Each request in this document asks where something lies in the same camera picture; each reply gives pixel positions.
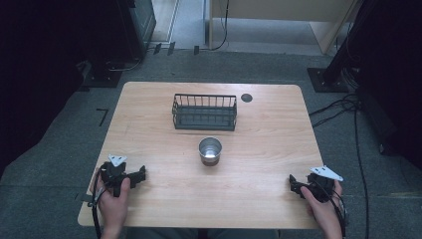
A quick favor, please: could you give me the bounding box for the left hand-held gripper cable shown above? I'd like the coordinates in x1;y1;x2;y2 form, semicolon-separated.
90;168;107;239

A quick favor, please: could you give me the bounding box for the person's left hand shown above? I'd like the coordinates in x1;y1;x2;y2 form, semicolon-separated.
97;176;132;231

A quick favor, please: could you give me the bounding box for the black floor cable bundle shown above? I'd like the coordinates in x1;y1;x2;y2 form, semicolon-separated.
308;93;371;239

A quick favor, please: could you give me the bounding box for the black wire basket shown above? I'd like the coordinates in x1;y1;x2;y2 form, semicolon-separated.
171;93;239;131

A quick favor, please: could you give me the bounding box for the metal cup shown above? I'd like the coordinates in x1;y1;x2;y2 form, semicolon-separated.
198;135;223;167

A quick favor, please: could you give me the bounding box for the light wooden cabinet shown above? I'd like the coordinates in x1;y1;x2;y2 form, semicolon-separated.
208;0;363;56

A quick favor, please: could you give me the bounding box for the black stand with base plate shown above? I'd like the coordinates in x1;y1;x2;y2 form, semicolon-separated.
307;0;367;94

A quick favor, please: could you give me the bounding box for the person's right hand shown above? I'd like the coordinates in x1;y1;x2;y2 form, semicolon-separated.
300;179;344;233

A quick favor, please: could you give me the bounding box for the dark stand with base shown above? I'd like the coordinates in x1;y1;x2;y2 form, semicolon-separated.
78;59;124;90

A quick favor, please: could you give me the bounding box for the right hand-held gripper cable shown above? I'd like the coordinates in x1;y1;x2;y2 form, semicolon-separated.
315;180;348;239

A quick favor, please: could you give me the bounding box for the grey floor cable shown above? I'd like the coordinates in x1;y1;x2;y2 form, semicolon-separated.
105;57;143;73

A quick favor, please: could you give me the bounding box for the black equipment cabinet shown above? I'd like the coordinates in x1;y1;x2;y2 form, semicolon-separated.
113;0;157;62

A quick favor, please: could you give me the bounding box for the black hanging cable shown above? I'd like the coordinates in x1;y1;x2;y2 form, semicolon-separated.
210;0;231;52

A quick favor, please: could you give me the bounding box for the hand-held gripper cable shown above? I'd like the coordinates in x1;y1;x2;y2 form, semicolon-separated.
90;168;107;239
315;180;348;239

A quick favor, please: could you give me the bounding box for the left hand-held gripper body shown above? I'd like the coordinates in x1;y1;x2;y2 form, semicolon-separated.
99;153;134;198

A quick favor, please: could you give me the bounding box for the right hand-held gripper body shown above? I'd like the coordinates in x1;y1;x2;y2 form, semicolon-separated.
301;164;344;204

